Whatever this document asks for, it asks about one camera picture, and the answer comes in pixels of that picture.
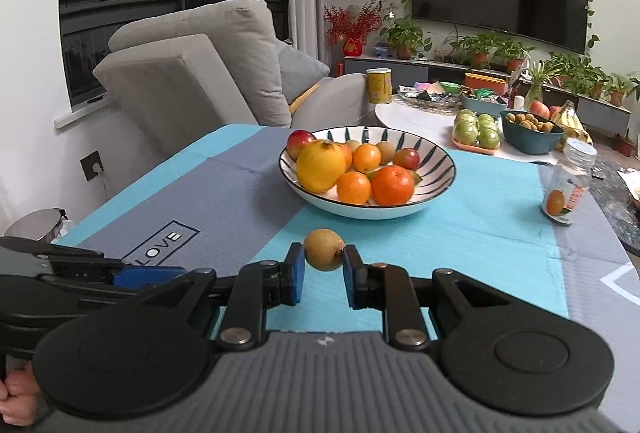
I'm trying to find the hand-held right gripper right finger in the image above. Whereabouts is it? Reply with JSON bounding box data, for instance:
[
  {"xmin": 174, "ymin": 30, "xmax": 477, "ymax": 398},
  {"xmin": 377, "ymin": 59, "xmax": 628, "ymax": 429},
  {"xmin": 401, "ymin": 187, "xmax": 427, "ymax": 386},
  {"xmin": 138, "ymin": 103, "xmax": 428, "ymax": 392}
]
[{"xmin": 344, "ymin": 244, "xmax": 516, "ymax": 350}]

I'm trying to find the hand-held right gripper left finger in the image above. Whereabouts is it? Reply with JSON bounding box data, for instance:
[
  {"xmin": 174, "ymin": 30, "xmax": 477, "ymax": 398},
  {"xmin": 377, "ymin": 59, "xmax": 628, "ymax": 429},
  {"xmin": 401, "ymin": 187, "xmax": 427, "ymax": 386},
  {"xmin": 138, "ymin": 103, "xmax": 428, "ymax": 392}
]
[{"xmin": 140, "ymin": 242, "xmax": 306, "ymax": 348}]

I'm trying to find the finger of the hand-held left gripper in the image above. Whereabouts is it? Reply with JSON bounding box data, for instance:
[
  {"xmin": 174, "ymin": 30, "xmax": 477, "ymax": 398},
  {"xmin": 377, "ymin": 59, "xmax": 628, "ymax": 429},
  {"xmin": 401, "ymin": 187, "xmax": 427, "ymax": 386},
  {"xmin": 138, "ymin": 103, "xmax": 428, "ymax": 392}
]
[
  {"xmin": 0, "ymin": 236, "xmax": 187, "ymax": 288},
  {"xmin": 30, "ymin": 275, "xmax": 161, "ymax": 314}
]

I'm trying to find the orange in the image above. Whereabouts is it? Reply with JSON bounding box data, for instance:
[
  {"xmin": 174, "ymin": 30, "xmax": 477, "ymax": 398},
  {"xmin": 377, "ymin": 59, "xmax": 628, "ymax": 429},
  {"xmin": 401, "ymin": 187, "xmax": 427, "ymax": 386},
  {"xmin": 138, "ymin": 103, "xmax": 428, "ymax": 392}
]
[
  {"xmin": 352, "ymin": 143, "xmax": 384, "ymax": 174},
  {"xmin": 336, "ymin": 170, "xmax": 373, "ymax": 207}
]

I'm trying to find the dark orange tangerine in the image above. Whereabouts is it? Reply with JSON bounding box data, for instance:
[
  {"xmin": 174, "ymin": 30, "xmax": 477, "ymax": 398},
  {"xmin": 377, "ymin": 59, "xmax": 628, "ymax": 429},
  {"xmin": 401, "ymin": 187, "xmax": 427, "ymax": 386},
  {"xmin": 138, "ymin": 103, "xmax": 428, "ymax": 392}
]
[{"xmin": 371, "ymin": 164, "xmax": 417, "ymax": 208}]

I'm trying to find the yellow lemon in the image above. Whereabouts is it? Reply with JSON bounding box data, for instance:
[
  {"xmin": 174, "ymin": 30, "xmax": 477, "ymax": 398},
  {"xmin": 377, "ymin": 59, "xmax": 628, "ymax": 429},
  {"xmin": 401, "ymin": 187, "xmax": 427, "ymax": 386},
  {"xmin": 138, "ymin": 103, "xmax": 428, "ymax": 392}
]
[{"xmin": 296, "ymin": 139, "xmax": 347, "ymax": 194}]

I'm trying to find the white bowl with blue stripes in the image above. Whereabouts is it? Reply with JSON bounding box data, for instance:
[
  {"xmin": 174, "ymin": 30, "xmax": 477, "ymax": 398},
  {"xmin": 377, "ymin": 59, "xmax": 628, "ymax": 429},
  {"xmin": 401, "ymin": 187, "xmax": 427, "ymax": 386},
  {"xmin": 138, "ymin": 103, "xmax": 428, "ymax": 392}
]
[{"xmin": 278, "ymin": 126, "xmax": 457, "ymax": 220}]

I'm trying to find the person's left hand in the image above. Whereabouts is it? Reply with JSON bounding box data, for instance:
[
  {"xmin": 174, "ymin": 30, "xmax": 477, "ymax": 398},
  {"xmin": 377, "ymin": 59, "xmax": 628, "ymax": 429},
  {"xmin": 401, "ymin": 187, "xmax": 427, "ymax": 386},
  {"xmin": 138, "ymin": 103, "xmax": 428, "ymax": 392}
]
[{"xmin": 0, "ymin": 364, "xmax": 49, "ymax": 430}]

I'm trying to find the steel trash bin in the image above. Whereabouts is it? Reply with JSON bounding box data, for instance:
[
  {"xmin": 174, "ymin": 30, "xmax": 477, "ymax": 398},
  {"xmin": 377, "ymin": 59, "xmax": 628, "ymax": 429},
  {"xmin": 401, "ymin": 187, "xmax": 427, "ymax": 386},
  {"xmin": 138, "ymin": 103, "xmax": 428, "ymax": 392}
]
[{"xmin": 4, "ymin": 208, "xmax": 69, "ymax": 244}]

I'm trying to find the blue grey tablecloth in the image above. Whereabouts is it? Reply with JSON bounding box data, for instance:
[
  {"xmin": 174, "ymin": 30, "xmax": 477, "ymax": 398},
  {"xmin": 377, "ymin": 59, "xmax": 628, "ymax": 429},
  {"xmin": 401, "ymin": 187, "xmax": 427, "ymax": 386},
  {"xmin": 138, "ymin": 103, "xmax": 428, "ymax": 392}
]
[{"xmin": 52, "ymin": 123, "xmax": 640, "ymax": 433}]

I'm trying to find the round white table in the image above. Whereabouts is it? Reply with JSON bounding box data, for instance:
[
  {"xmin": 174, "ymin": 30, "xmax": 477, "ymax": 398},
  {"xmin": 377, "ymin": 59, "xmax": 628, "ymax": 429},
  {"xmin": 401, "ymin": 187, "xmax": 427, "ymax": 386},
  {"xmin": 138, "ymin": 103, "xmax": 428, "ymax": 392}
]
[{"xmin": 374, "ymin": 92, "xmax": 596, "ymax": 165}]

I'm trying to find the yellow cushion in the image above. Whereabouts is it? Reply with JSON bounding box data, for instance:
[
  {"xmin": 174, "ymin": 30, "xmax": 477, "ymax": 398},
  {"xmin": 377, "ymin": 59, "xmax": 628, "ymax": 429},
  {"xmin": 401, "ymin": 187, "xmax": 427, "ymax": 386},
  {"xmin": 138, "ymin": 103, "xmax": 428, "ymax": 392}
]
[{"xmin": 290, "ymin": 83, "xmax": 321, "ymax": 112}]

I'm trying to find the orange fruit tray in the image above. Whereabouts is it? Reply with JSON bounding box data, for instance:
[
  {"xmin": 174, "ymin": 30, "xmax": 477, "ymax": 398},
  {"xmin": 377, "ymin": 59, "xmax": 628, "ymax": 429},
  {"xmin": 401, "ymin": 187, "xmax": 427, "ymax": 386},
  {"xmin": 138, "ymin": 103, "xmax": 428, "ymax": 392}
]
[{"xmin": 451, "ymin": 133, "xmax": 503, "ymax": 155}]

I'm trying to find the yellow can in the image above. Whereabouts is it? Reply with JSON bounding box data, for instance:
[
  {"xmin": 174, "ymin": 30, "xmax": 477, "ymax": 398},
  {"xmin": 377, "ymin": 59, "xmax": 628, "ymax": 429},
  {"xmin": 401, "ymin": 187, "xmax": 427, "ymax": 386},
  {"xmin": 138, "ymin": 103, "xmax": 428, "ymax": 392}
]
[{"xmin": 366, "ymin": 68, "xmax": 394, "ymax": 105}]

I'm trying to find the glass tray of snacks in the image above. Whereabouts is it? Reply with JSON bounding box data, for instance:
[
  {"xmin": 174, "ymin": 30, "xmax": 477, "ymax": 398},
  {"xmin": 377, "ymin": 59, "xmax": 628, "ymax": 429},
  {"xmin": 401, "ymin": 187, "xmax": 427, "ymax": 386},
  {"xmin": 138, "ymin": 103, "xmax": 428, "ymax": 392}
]
[{"xmin": 400, "ymin": 86, "xmax": 461, "ymax": 109}]

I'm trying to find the group of green apples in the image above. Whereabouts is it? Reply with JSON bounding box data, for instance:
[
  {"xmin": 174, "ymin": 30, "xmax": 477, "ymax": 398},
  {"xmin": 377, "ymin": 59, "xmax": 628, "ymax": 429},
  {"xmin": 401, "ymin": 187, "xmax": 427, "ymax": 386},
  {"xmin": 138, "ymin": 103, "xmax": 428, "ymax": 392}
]
[{"xmin": 454, "ymin": 109, "xmax": 501, "ymax": 149}]

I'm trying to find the grey cushion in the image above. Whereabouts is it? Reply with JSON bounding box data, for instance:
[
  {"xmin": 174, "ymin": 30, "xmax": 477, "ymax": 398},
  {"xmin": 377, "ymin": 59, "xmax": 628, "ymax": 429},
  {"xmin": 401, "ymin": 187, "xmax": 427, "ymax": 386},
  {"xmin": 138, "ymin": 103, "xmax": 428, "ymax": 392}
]
[{"xmin": 277, "ymin": 44, "xmax": 332, "ymax": 107}]

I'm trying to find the beige sofa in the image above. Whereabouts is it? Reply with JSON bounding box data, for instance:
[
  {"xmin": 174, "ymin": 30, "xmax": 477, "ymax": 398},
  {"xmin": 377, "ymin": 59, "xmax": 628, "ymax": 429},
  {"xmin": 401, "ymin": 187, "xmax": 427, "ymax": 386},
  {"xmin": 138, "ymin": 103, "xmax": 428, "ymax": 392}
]
[{"xmin": 92, "ymin": 0, "xmax": 381, "ymax": 145}]

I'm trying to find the grey tv cabinet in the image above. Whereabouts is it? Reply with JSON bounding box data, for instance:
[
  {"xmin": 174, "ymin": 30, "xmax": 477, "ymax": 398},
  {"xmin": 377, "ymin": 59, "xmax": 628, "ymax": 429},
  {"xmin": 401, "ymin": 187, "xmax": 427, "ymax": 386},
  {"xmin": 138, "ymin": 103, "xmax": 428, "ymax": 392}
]
[{"xmin": 344, "ymin": 56, "xmax": 632, "ymax": 124}]

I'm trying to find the teal basket of snacks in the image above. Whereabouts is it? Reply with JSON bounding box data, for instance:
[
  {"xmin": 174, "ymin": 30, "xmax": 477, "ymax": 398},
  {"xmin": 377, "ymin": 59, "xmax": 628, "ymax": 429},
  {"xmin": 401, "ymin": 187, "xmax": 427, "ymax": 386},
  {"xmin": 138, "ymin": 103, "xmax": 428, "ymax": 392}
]
[{"xmin": 460, "ymin": 89, "xmax": 509, "ymax": 118}]

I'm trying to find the teal bowl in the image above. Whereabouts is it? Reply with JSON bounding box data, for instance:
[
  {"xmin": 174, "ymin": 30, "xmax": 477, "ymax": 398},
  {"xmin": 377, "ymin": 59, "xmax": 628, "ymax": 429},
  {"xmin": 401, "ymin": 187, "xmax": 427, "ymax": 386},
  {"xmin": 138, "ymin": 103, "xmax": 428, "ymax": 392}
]
[{"xmin": 500, "ymin": 110, "xmax": 565, "ymax": 156}]

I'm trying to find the clear bottle with orange label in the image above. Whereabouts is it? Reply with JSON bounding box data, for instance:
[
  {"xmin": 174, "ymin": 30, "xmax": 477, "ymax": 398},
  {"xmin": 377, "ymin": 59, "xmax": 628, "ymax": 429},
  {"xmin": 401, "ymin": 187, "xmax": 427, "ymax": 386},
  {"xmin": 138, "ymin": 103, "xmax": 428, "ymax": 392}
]
[{"xmin": 540, "ymin": 138, "xmax": 599, "ymax": 227}]

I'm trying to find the pile of small longans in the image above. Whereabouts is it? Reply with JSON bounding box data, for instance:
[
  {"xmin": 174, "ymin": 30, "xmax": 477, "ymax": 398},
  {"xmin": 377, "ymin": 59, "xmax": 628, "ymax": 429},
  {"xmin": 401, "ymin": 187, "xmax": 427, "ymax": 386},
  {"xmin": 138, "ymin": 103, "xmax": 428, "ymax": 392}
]
[{"xmin": 506, "ymin": 112, "xmax": 556, "ymax": 133}]

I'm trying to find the orange box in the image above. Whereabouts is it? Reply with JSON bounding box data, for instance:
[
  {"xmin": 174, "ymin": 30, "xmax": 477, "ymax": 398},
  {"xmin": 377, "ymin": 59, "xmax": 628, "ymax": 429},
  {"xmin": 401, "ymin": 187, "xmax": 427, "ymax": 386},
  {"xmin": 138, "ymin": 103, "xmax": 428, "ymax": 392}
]
[{"xmin": 464, "ymin": 72, "xmax": 507, "ymax": 96}]

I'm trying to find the green potted plant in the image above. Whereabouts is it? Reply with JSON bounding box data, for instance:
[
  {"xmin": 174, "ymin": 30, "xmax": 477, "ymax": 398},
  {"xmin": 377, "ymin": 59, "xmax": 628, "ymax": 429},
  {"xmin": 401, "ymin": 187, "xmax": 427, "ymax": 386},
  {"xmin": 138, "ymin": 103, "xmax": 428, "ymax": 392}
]
[
  {"xmin": 492, "ymin": 40, "xmax": 532, "ymax": 74},
  {"xmin": 445, "ymin": 33, "xmax": 497, "ymax": 68},
  {"xmin": 547, "ymin": 53, "xmax": 609, "ymax": 99},
  {"xmin": 605, "ymin": 73, "xmax": 634, "ymax": 107},
  {"xmin": 380, "ymin": 18, "xmax": 432, "ymax": 60}
]

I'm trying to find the red berry plant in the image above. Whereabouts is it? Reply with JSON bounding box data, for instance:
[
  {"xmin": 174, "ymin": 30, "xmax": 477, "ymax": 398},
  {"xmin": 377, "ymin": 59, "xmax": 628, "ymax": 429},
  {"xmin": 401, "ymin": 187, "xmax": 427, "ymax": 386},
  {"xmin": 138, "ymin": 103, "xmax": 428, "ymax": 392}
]
[{"xmin": 322, "ymin": 0, "xmax": 384, "ymax": 57}]

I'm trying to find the glass vase with plant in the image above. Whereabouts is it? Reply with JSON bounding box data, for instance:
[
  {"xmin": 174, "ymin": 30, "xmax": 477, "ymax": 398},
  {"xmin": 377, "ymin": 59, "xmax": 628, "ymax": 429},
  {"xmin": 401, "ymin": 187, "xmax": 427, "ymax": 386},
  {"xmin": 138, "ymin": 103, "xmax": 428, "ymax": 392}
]
[{"xmin": 522, "ymin": 60, "xmax": 561, "ymax": 107}]

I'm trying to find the bunch of bananas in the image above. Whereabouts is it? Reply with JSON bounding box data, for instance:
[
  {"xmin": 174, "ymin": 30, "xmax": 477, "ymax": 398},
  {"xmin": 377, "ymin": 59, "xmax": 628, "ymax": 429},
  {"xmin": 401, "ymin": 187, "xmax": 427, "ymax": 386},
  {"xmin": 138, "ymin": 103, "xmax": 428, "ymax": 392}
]
[{"xmin": 549, "ymin": 100, "xmax": 595, "ymax": 145}]

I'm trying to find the dark marble table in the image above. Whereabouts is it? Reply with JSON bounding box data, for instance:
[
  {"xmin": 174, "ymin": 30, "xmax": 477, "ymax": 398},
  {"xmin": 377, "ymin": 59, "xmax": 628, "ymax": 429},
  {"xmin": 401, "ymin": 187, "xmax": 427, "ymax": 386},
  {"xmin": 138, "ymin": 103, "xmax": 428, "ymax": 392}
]
[{"xmin": 590, "ymin": 156, "xmax": 640, "ymax": 260}]

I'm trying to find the white paper sheet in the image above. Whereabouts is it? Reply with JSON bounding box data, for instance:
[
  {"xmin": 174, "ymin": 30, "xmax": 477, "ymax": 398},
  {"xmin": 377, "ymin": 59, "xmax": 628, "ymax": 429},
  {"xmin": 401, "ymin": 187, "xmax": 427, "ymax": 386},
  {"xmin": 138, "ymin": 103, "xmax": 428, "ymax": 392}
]
[{"xmin": 617, "ymin": 168, "xmax": 640, "ymax": 207}]

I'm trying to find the grey wall socket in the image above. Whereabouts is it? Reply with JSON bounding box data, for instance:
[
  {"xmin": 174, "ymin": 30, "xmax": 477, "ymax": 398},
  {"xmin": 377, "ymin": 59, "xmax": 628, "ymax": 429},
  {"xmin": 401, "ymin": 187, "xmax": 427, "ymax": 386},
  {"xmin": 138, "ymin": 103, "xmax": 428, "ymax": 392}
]
[{"xmin": 80, "ymin": 152, "xmax": 106, "ymax": 182}]

